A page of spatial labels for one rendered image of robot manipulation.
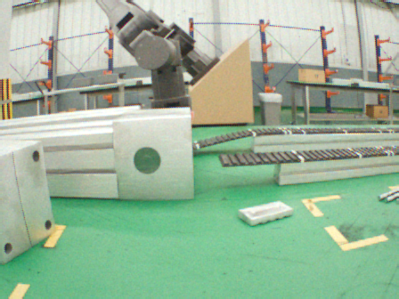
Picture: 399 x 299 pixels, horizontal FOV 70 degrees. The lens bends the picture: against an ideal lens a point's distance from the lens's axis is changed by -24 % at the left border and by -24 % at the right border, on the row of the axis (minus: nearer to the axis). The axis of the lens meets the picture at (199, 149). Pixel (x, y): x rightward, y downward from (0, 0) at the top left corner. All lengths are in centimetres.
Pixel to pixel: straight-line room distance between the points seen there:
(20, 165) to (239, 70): 78
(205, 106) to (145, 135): 58
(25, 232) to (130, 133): 19
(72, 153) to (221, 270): 24
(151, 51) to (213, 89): 46
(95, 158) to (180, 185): 11
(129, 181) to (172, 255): 15
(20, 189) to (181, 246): 16
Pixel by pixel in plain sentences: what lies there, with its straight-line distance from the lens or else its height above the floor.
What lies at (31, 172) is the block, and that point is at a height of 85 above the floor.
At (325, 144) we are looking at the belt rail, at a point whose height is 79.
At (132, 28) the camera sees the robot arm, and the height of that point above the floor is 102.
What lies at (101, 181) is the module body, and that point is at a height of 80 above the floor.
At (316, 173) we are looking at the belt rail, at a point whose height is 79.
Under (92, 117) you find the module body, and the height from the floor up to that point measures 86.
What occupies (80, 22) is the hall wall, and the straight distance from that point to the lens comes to 861.
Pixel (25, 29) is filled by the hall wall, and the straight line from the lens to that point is 929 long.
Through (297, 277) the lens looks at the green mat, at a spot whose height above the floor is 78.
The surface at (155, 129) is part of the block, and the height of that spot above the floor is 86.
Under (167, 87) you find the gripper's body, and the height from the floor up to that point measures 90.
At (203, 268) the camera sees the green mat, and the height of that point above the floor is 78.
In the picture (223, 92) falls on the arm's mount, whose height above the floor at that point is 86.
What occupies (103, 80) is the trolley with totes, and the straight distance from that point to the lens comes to 353.
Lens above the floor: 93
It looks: 12 degrees down
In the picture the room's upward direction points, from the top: 2 degrees counter-clockwise
